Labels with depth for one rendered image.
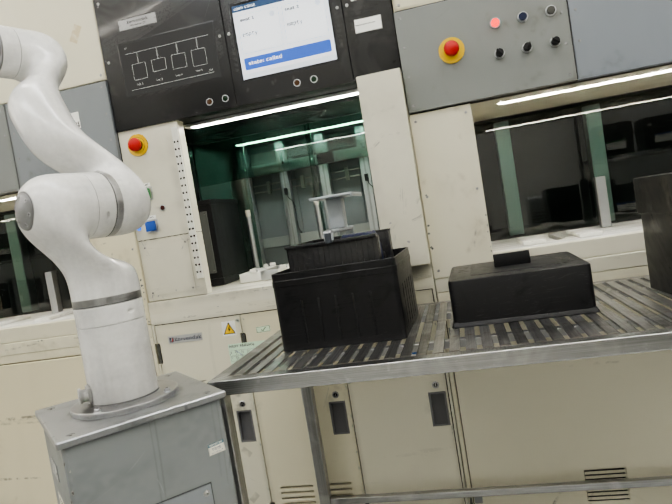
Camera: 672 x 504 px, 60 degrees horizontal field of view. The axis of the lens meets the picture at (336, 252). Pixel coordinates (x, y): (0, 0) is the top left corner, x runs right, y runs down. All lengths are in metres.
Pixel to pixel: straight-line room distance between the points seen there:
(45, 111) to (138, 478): 0.67
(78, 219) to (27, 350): 1.17
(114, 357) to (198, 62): 1.02
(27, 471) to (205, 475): 1.28
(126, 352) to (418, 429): 0.95
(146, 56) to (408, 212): 0.91
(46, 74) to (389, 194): 0.86
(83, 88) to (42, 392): 0.99
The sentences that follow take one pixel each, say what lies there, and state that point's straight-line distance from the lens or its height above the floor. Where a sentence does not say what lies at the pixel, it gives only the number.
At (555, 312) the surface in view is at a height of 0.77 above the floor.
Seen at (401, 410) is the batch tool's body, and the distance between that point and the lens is 1.76.
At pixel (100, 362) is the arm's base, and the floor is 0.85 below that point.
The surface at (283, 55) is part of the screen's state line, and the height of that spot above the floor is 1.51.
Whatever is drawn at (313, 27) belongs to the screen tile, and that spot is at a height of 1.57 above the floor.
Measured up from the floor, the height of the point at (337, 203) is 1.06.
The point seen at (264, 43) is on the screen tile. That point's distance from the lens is 1.79.
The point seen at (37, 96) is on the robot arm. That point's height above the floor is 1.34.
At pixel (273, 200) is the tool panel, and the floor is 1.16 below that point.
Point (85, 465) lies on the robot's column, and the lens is 1.05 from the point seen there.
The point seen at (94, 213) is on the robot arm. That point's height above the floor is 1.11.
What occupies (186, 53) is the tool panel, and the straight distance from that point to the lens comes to 1.87.
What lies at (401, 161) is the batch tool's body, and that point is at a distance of 1.61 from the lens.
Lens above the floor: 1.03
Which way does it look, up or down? 3 degrees down
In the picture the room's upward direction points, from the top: 9 degrees counter-clockwise
